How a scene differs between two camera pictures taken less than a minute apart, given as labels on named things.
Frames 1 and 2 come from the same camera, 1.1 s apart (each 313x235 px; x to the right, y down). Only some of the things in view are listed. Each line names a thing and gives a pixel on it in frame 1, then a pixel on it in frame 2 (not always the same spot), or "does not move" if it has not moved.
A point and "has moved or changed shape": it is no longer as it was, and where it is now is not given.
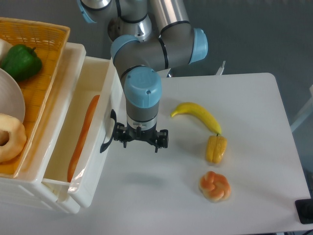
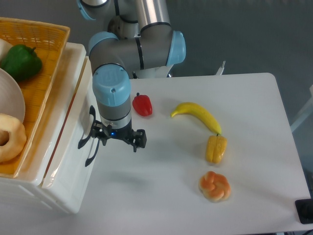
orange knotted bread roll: [214, 187] does not move
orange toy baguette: [82, 138] to [61, 132]
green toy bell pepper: [21, 61] does not move
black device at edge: [304, 210] does not move
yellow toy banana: [189, 108] does not move
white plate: [12, 101] does not move
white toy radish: [5, 47] does not move
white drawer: [98, 76] has moved or changed shape
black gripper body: [160, 139] to [137, 137]
